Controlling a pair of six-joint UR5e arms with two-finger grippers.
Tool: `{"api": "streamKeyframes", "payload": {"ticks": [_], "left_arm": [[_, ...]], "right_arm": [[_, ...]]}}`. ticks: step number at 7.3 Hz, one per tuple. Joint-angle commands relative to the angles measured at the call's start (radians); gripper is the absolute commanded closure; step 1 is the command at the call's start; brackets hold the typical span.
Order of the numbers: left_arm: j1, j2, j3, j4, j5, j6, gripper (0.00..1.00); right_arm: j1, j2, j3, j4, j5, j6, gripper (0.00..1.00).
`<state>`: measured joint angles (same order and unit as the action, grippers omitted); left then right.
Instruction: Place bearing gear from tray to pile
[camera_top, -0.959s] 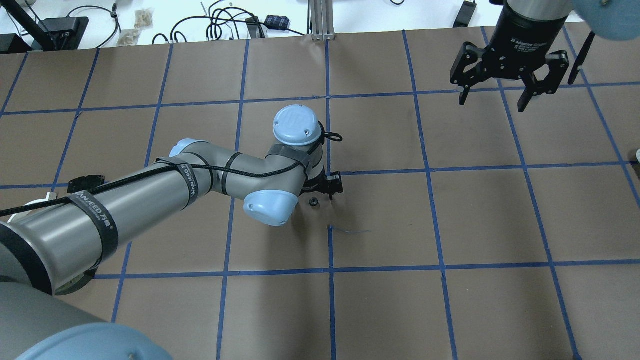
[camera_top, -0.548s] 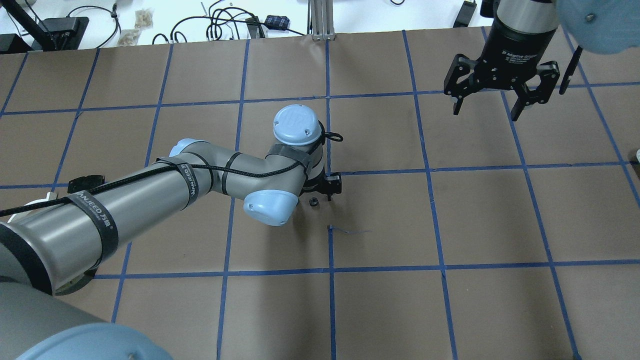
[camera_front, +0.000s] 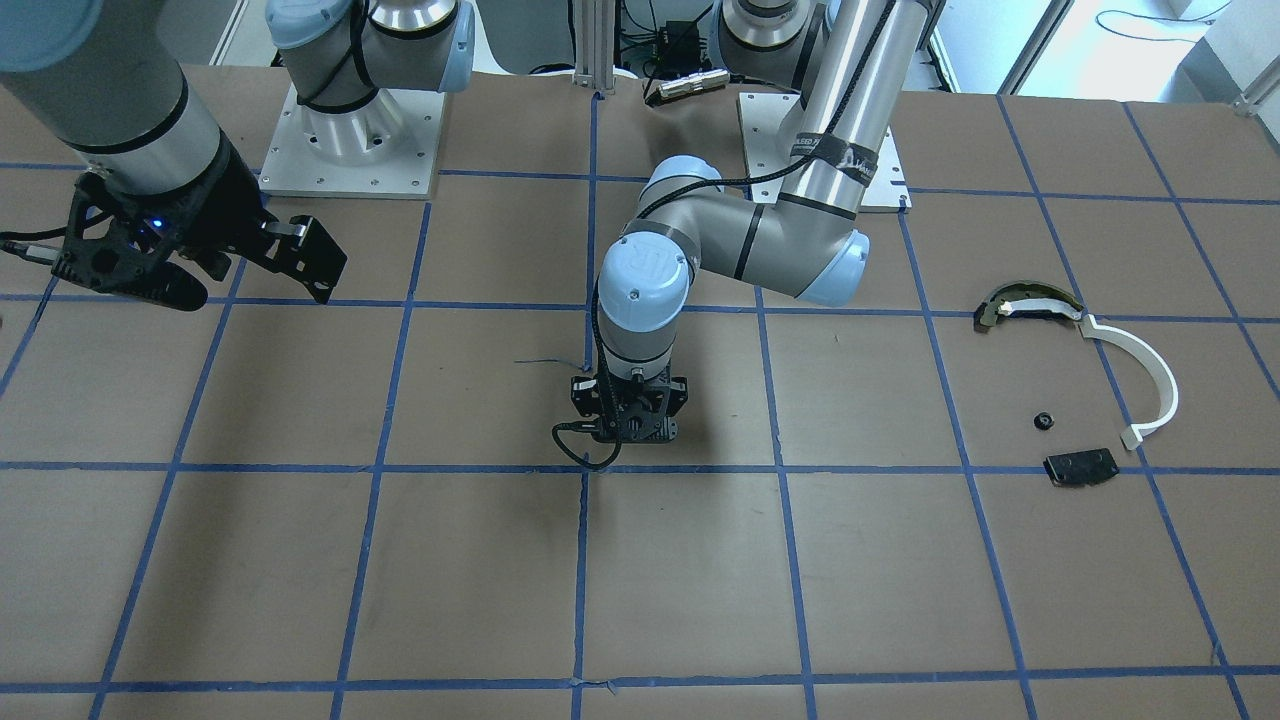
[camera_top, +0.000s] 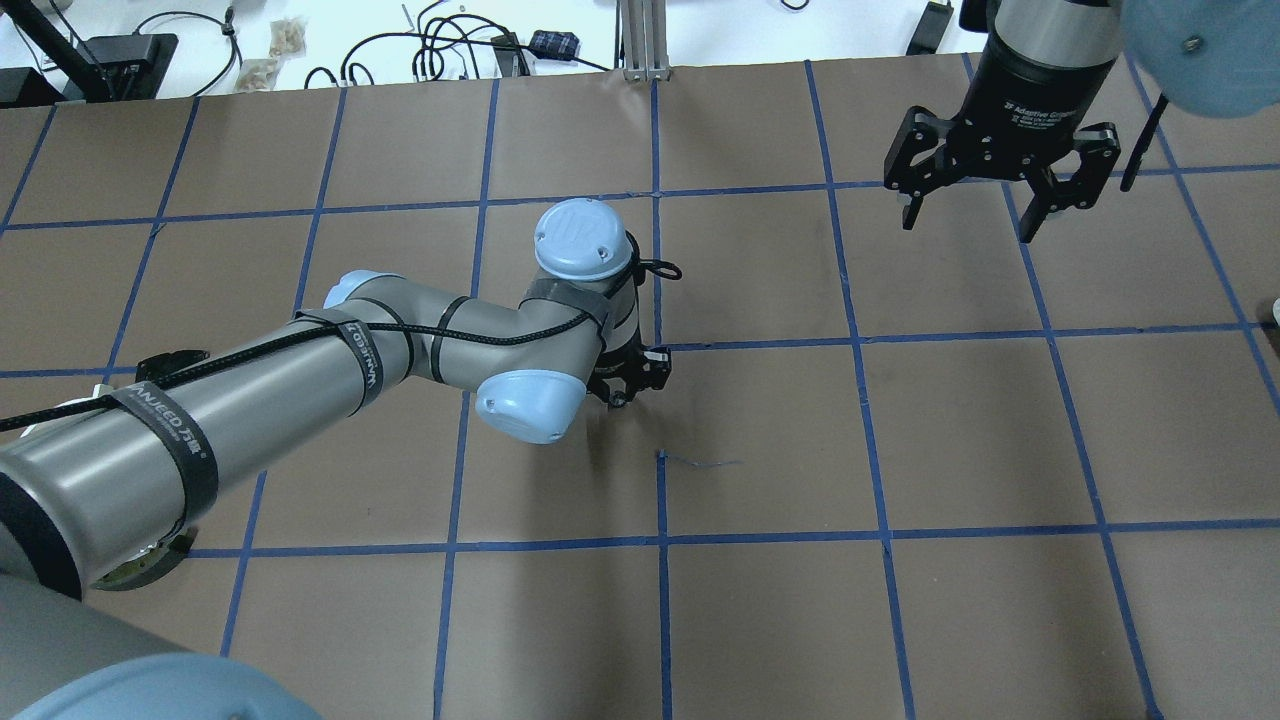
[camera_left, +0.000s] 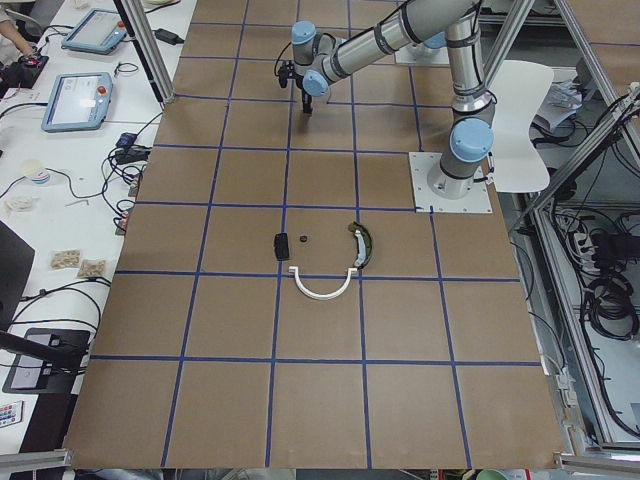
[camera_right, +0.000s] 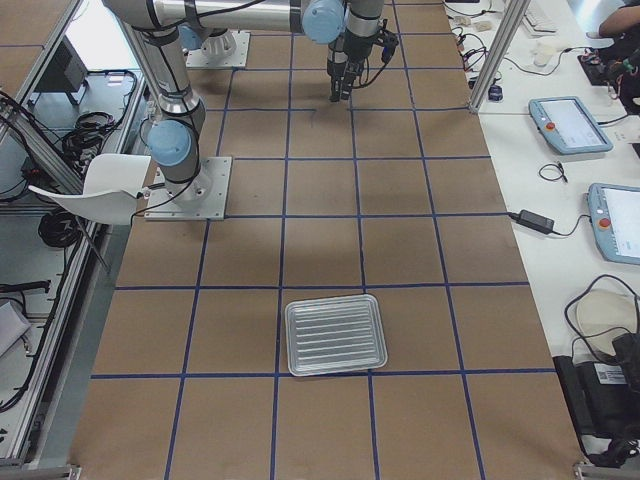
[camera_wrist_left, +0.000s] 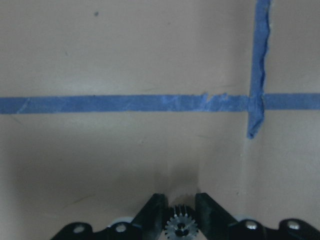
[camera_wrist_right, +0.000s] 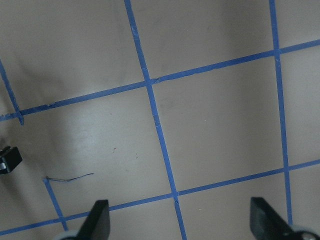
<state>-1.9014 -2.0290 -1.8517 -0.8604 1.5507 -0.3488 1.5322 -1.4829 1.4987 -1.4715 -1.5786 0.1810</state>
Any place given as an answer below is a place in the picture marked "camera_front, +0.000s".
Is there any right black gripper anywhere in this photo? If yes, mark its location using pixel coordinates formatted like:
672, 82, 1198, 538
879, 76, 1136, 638
51, 137, 347, 311

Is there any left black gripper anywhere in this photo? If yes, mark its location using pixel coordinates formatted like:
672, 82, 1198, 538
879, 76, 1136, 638
570, 372, 689, 443

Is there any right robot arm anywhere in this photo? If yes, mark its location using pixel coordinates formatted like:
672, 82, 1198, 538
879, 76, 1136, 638
3, 1, 477, 311

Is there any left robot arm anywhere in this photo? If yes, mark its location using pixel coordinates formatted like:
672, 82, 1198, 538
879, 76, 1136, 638
567, 1, 938, 445

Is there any dark green brake shoe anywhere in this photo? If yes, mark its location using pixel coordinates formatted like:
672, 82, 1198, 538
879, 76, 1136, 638
973, 281, 1085, 333

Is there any black plastic block part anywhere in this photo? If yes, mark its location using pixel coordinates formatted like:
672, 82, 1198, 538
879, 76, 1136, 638
1042, 448, 1119, 488

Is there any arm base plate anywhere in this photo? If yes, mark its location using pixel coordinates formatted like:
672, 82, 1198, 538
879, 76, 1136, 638
737, 92, 913, 213
259, 88, 448, 200

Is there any aluminium frame post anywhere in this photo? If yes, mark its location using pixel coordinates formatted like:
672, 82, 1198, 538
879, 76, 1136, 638
571, 1, 617, 97

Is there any white curved plastic bracket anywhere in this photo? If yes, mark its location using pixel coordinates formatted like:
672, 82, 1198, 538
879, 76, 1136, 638
1078, 314, 1180, 451

